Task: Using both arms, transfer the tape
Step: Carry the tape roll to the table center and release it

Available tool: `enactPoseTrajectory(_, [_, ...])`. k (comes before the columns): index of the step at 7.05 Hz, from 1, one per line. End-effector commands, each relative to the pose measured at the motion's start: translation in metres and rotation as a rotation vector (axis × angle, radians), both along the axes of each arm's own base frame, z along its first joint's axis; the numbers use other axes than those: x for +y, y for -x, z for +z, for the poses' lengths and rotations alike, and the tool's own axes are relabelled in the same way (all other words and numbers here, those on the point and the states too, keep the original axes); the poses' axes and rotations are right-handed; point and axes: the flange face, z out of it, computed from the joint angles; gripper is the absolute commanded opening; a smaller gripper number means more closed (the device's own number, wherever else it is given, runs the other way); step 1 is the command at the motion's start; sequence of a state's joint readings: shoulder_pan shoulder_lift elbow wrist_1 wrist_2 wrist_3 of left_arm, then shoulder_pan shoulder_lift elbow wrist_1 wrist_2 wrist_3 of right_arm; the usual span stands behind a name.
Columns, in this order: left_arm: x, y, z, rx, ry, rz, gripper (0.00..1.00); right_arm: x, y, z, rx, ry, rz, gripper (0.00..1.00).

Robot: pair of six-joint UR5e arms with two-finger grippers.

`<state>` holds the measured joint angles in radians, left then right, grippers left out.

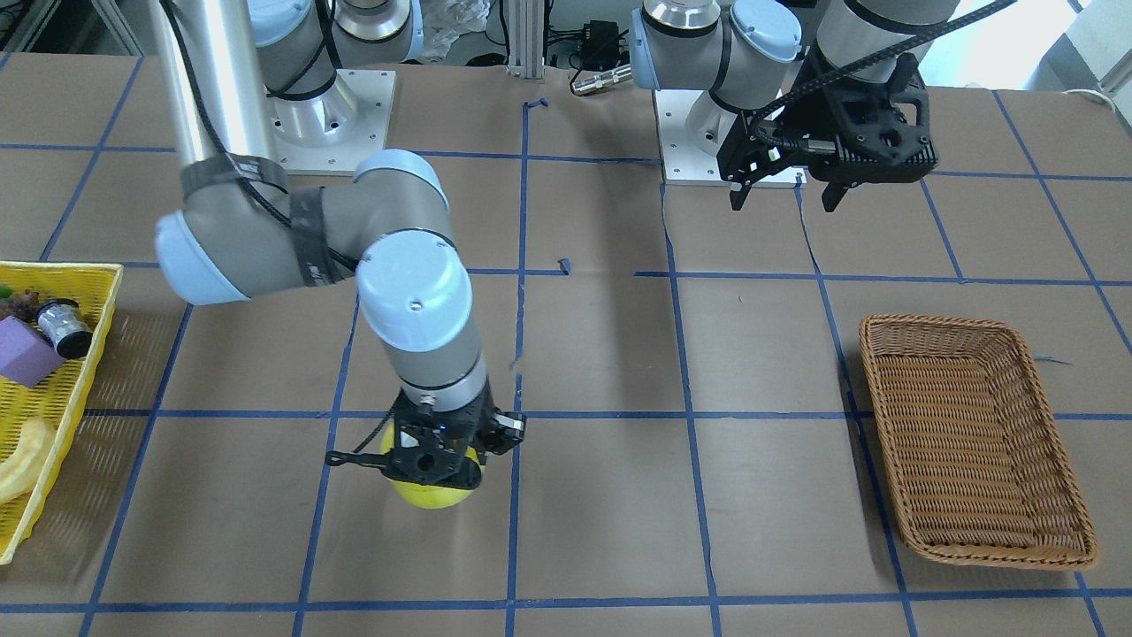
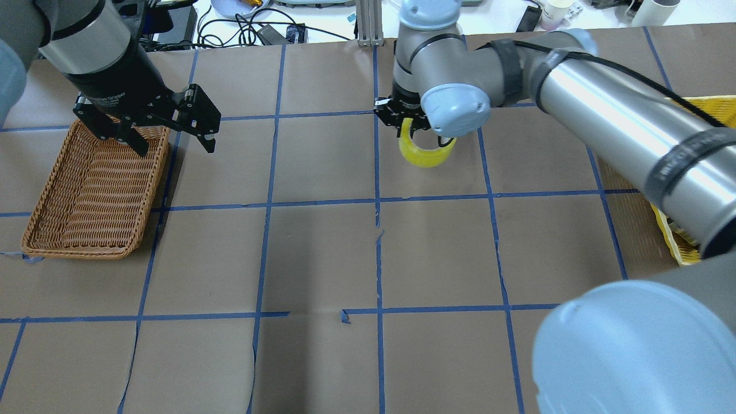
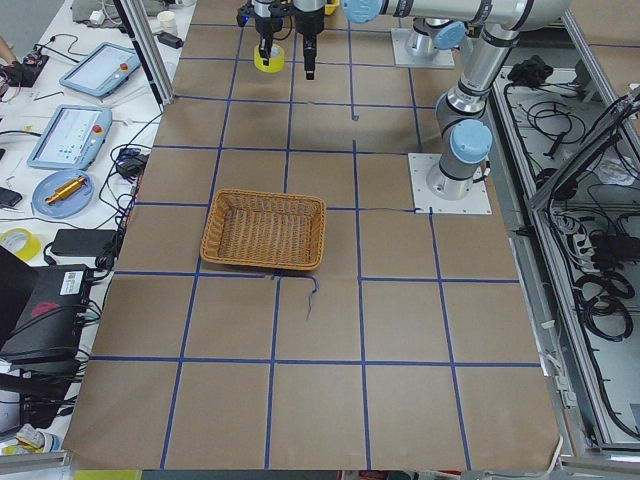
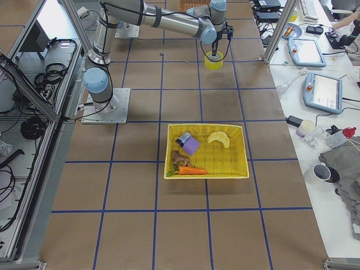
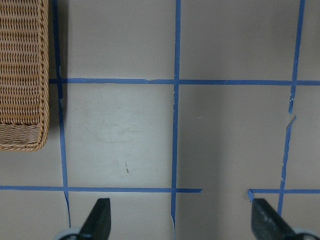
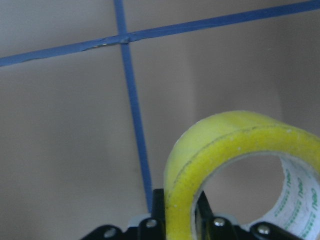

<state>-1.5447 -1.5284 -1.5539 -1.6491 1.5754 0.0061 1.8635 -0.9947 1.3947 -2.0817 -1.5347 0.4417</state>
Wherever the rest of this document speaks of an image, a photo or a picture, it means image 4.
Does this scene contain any silver black can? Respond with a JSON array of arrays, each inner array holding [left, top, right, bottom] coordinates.
[[175, 132, 192, 147]]

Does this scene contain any gold metal cylinder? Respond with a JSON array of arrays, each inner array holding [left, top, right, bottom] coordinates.
[[284, 25, 294, 37]]

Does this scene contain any aluminium frame post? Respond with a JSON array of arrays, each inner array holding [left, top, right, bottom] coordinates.
[[263, 0, 297, 64]]

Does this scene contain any brown animal figurine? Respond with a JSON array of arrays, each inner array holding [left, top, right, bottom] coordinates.
[[170, 150, 194, 168]]

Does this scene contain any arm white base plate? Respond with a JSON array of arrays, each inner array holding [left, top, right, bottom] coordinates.
[[80, 88, 131, 124]]

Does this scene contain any brown wicker basket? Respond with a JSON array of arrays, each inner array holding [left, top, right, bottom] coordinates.
[[178, 0, 210, 12]]

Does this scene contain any yellow tape roll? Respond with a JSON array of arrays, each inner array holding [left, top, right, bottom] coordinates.
[[204, 51, 224, 70]]

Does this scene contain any teach pendant near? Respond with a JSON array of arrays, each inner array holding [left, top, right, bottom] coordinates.
[[303, 72, 343, 114]]

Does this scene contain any yellow banana toy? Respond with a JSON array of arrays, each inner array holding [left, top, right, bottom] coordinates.
[[207, 131, 230, 149]]

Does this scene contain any orange carrot toy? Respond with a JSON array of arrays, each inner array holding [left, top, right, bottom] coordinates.
[[178, 166, 208, 175]]

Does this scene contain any purple white jar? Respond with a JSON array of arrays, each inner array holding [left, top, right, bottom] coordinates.
[[296, 120, 316, 137]]

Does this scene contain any grey cloth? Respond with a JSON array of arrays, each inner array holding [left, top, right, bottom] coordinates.
[[318, 142, 359, 240]]

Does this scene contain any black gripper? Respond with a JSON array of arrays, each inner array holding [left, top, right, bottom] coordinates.
[[211, 24, 234, 56]]

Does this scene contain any teach pendant far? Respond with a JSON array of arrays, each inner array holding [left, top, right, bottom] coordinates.
[[287, 38, 327, 68]]

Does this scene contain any purple foam block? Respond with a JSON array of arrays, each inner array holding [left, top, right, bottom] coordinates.
[[183, 137, 200, 156]]

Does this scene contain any blue plate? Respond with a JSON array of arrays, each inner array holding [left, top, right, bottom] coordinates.
[[281, 23, 303, 39]]

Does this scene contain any teach pendant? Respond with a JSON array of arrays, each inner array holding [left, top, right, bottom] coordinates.
[[287, 38, 327, 68], [303, 72, 343, 114]]

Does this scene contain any black white mug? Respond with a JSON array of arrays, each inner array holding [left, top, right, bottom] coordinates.
[[312, 164, 340, 183]]

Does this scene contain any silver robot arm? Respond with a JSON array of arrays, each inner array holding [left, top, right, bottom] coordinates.
[[83, 1, 233, 113]]

